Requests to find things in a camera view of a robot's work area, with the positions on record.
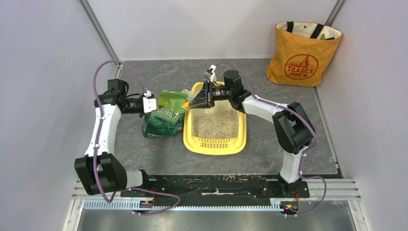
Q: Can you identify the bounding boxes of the orange litter scoop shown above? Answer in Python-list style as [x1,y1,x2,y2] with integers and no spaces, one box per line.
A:
[181,102,191,110]

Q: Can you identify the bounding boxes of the yellow litter box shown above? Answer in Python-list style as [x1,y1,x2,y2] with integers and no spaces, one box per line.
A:
[183,100,247,155]

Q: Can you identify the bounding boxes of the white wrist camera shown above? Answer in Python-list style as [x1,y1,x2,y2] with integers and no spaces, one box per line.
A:
[142,90,157,114]
[204,64,217,83]

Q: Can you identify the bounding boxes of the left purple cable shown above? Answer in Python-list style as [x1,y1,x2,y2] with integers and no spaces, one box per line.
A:
[92,60,181,217]

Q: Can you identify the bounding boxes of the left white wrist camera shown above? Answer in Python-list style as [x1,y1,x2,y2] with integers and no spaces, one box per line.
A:
[142,90,157,114]

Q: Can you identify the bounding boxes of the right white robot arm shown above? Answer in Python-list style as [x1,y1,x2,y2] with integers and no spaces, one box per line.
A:
[184,70,316,197]

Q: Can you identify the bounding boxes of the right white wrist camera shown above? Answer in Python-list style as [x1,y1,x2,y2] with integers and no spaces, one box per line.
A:
[204,64,217,83]

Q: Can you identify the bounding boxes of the aluminium rail frame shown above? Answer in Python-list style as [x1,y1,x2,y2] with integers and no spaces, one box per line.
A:
[62,178,372,231]

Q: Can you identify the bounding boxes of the grey litter pile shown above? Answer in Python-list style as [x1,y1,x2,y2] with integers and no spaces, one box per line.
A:
[192,110,239,139]

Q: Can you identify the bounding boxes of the green litter bag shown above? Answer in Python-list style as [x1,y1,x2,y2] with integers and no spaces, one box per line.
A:
[141,90,192,138]

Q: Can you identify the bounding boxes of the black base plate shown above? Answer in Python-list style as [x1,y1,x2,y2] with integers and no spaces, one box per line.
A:
[120,174,310,207]

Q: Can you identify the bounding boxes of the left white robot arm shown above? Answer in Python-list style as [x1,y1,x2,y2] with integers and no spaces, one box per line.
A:
[74,79,151,197]

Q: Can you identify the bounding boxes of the purple cable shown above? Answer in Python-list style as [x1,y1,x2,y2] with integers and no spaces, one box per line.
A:
[214,61,328,218]
[92,60,181,217]

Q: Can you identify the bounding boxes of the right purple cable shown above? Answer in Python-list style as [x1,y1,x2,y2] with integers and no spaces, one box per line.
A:
[214,61,328,218]

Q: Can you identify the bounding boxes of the orange Trader Joe's bag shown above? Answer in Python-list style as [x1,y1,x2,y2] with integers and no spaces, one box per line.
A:
[266,21,343,87]

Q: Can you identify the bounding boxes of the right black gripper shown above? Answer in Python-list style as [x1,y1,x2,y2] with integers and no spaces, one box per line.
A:
[189,80,232,109]

